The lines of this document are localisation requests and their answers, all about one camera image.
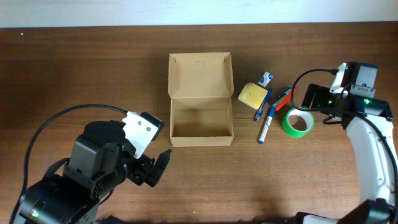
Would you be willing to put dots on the brown cardboard box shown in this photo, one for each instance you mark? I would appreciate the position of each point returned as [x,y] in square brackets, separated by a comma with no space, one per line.
[200,86]

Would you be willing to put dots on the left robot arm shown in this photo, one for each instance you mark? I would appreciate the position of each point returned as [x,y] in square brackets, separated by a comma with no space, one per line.
[105,155]

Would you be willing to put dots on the yellow spiral notepad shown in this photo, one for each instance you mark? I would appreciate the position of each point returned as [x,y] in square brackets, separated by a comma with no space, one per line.
[252,95]

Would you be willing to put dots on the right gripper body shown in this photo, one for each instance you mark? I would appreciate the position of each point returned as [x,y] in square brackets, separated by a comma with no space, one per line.
[315,97]

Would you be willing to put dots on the green tape roll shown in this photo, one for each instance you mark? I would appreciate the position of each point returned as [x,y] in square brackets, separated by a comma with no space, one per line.
[295,133]

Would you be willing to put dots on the blue white staples box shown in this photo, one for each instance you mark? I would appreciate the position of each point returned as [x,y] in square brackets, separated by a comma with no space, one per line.
[265,79]

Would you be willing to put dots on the blue whiteboard marker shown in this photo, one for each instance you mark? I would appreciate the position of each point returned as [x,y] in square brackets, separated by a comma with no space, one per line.
[267,125]

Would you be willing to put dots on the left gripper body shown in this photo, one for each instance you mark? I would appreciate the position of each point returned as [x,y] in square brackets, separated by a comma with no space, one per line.
[144,169]

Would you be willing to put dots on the blue ballpoint pen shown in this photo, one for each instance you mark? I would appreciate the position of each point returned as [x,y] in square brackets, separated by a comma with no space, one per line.
[260,111]

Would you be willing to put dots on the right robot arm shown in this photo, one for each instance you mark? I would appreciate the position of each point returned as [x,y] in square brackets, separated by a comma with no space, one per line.
[376,161]

